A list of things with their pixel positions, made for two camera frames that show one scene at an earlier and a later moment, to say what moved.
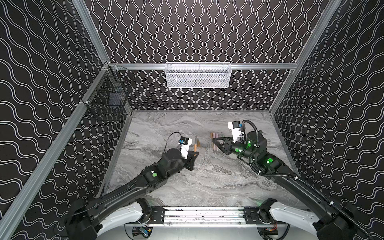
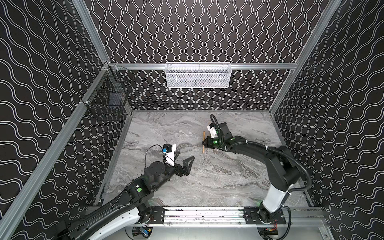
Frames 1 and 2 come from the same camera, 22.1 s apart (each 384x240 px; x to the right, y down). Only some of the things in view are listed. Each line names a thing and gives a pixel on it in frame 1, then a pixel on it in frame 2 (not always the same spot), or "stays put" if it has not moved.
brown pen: x=195 y=144 -> x=204 y=138
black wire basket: x=109 y=95 stays put
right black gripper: x=228 y=145 -> x=210 y=142
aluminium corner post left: x=93 y=32 stays put
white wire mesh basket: x=198 y=75 stays put
